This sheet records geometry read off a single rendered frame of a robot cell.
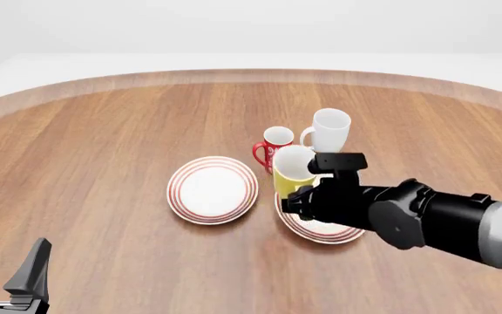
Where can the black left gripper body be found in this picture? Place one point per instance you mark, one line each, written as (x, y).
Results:
(24, 308)

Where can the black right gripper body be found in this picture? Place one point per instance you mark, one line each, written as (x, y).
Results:
(302, 202)

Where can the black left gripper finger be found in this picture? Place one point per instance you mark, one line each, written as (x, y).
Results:
(31, 274)

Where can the yellow and white mug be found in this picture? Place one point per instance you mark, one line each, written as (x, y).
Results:
(290, 183)

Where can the black and grey right robot arm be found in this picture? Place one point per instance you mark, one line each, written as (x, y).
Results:
(429, 216)

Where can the white plate with red rings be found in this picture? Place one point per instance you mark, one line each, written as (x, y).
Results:
(320, 233)
(212, 191)

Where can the red mug with white print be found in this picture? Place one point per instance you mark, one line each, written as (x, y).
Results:
(266, 152)

